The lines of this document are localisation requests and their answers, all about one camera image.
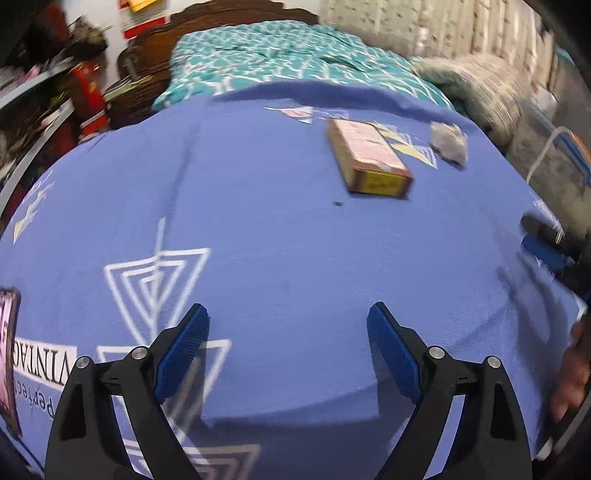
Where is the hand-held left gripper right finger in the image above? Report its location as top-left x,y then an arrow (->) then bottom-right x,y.
366,301 -> 534,480

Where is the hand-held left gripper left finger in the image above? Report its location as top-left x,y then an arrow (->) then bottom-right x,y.
44,302 -> 211,480

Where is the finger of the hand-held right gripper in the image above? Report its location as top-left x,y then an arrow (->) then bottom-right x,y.
519,212 -> 578,278

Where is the person's right hand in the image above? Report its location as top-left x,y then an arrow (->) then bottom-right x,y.
551,316 -> 591,422

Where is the blue printed blanket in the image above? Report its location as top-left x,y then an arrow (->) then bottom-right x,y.
0,80 -> 587,480

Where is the crumpled silver foil wrapper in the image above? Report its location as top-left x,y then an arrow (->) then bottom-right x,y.
429,121 -> 469,167

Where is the grey checked blanket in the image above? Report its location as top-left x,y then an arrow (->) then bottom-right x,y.
411,53 -> 532,146

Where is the pink and yellow cardboard box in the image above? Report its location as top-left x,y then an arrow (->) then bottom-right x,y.
325,117 -> 414,200

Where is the grey metal shelf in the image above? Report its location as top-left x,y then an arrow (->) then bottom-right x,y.
0,60 -> 79,222

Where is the beige leaf-print curtain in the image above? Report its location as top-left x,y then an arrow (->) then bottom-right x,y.
318,0 -> 559,93

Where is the red cardboard box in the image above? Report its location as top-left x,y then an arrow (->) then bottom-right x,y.
69,62 -> 112,137

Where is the carved wooden headboard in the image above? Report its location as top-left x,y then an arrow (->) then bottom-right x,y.
108,0 -> 324,130

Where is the teal patterned quilt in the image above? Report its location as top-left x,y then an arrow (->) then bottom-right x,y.
152,23 -> 455,112

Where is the storage bin with blue handle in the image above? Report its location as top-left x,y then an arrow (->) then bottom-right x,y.
505,88 -> 591,259

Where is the white cable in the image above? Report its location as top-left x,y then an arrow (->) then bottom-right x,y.
526,127 -> 568,181

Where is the red and yellow wall poster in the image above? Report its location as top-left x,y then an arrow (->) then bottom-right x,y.
117,0 -> 167,40

